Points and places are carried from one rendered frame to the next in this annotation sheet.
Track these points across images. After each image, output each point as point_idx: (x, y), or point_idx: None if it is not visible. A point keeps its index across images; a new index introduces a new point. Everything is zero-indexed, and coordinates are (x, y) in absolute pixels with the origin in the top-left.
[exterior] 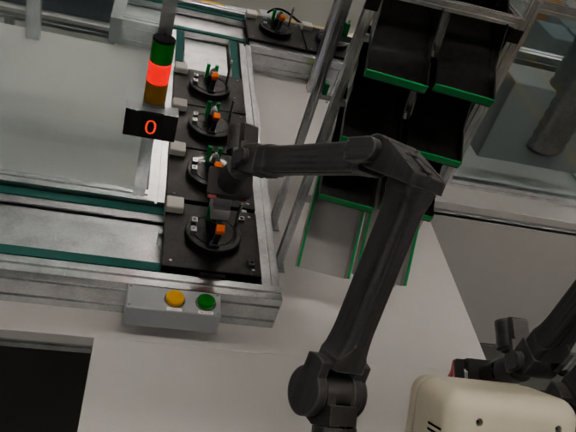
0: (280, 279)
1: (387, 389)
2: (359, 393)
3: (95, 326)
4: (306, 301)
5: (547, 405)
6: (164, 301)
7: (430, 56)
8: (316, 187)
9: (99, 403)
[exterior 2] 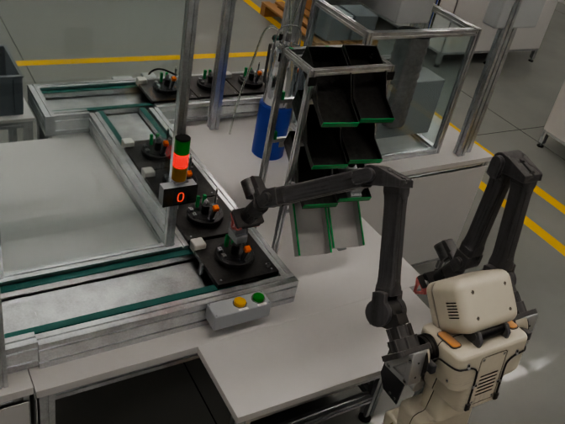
0: None
1: None
2: (403, 304)
3: (193, 339)
4: (302, 278)
5: (496, 273)
6: (234, 306)
7: (351, 103)
8: None
9: (229, 381)
